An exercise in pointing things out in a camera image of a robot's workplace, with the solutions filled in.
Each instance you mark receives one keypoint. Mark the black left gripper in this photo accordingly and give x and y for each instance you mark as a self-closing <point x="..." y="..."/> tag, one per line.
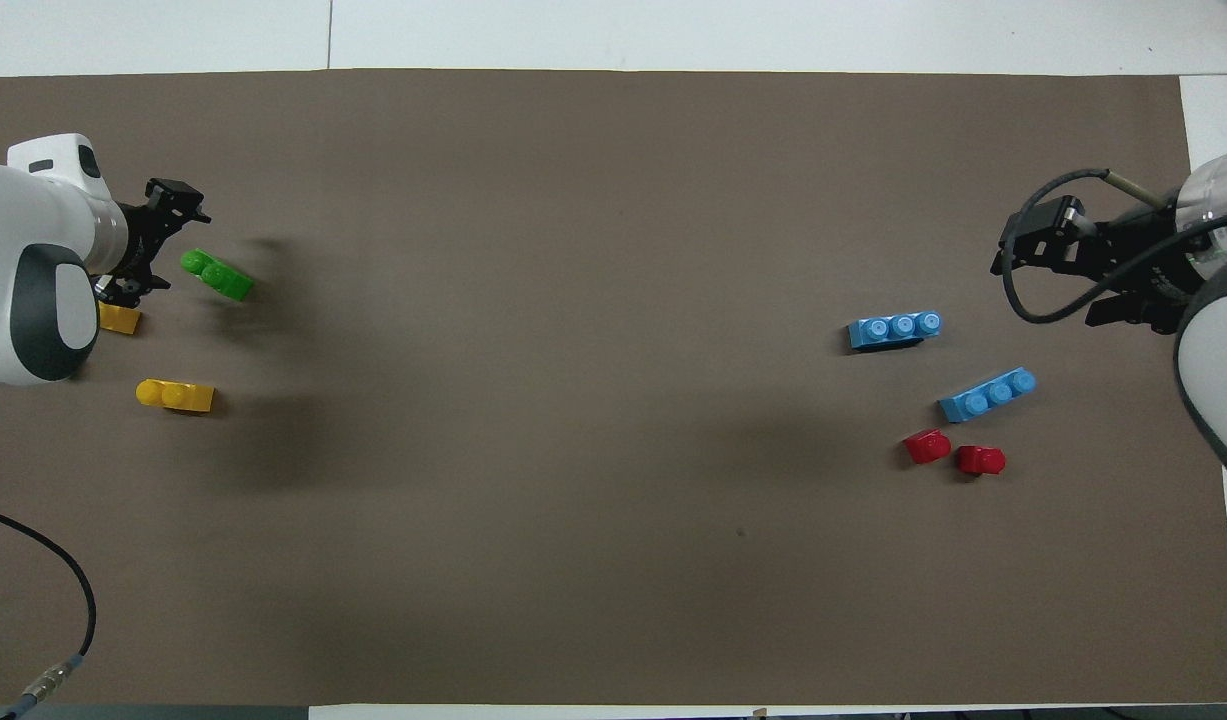
<point x="135" y="240"/>

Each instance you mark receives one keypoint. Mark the brown table mat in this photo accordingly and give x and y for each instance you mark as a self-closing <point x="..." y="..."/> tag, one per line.
<point x="573" y="450"/>

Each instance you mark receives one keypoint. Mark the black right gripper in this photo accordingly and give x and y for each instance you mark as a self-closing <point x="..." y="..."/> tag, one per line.
<point x="1143" y="260"/>

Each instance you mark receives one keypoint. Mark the yellow two-stud toy block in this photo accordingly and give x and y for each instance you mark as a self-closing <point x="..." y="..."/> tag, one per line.
<point x="121" y="320"/>
<point x="175" y="396"/>

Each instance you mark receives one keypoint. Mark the red single-stud toy block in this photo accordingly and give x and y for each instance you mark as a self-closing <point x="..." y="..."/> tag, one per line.
<point x="981" y="460"/>
<point x="926" y="447"/>

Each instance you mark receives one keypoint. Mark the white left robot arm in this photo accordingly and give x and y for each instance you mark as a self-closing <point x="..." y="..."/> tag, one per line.
<point x="33" y="220"/>

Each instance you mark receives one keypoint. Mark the green two-stud toy block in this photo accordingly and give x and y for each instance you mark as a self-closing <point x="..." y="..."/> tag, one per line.
<point x="218" y="276"/>

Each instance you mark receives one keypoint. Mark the blue three-stud toy block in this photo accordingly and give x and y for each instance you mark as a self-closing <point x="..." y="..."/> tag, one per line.
<point x="893" y="330"/>
<point x="986" y="394"/>

